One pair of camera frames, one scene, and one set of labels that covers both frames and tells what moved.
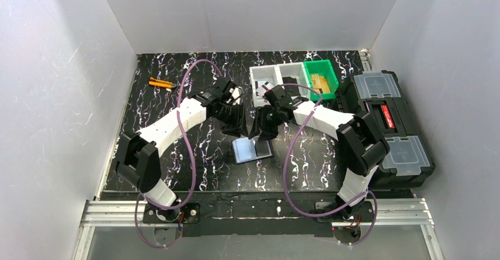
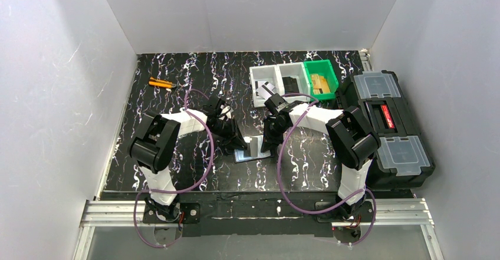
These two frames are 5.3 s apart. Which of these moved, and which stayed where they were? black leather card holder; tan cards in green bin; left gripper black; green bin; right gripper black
Moved: left gripper black; right gripper black
Stayed: black leather card holder; tan cards in green bin; green bin
